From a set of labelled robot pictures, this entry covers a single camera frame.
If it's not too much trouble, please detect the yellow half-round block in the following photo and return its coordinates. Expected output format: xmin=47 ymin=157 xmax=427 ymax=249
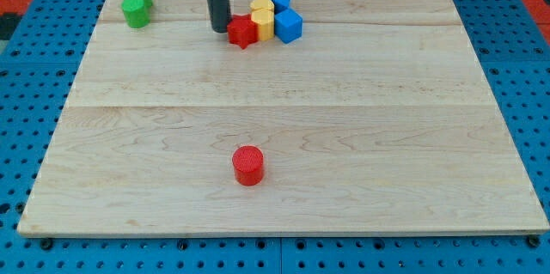
xmin=249 ymin=0 xmax=275 ymax=12

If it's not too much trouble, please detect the red star block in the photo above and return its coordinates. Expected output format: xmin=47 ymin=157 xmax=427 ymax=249
xmin=227 ymin=14 xmax=258 ymax=49

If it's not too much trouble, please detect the yellow hexagon block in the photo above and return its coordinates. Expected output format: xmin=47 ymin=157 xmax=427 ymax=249
xmin=251 ymin=9 xmax=274 ymax=41

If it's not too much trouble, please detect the blue triangle block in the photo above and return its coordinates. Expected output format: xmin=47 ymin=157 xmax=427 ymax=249
xmin=271 ymin=0 xmax=291 ymax=14

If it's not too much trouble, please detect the blue cube block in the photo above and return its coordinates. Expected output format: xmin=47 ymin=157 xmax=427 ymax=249
xmin=274 ymin=9 xmax=303 ymax=44

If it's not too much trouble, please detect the wooden board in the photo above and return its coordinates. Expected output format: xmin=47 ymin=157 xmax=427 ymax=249
xmin=18 ymin=0 xmax=549 ymax=238

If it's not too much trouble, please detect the green round block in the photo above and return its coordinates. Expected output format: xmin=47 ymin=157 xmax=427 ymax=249
xmin=121 ymin=0 xmax=150 ymax=28

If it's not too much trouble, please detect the red cylinder block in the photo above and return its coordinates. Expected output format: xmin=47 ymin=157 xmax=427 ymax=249
xmin=232 ymin=145 xmax=264 ymax=186

